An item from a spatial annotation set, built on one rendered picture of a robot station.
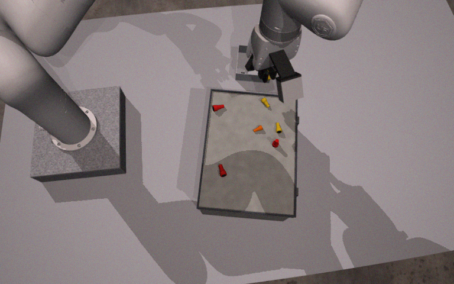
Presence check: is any grey flat rectangular case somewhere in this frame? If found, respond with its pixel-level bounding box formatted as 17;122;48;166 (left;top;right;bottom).
197;89;299;221

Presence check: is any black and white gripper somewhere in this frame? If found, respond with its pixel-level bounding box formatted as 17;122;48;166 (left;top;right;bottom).
245;23;301;83

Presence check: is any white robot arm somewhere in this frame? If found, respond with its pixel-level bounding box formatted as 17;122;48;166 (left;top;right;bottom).
0;0;363;151

